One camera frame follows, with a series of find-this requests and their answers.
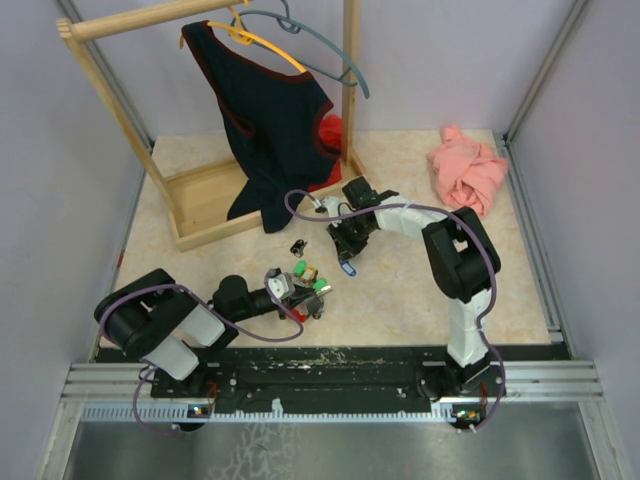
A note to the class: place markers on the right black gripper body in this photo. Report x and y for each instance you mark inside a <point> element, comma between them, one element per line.
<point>351,233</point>

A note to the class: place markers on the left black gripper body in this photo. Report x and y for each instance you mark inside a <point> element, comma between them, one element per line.
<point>288,302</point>

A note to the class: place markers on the blue tag key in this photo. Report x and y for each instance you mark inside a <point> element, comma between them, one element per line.
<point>348,269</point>

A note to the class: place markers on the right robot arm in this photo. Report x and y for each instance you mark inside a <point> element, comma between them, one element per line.
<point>463,260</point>

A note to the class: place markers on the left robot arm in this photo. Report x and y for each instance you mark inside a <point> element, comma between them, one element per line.
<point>141,318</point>

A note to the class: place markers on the green key tag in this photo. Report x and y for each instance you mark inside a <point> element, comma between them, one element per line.
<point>321,286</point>
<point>300,268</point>

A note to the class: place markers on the yellow key tag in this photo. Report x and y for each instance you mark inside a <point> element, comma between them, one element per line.
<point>312,274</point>

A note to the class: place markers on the red cloth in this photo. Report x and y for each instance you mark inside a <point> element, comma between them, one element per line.
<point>330,133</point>

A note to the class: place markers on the pink cloth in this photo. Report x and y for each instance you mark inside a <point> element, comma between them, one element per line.
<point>468,173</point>

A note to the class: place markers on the dark navy tank top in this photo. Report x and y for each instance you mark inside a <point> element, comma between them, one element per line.
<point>272,125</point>

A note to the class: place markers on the wooden clothes rack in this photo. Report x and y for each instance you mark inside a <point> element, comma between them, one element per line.
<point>197,200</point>

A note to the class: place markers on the grey-blue hanger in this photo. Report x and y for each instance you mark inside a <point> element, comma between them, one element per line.
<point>316,52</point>

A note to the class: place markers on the yellow hanger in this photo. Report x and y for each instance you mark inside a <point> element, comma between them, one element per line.
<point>260,42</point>

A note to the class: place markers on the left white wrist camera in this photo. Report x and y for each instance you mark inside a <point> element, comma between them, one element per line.
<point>279,284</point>

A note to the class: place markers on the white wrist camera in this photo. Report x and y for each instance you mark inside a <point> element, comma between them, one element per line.
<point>329,206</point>
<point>279,284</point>

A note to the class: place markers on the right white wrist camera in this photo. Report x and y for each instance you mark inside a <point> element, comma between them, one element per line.
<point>329,206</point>

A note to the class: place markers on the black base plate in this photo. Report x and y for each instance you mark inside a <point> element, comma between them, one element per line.
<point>342,383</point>

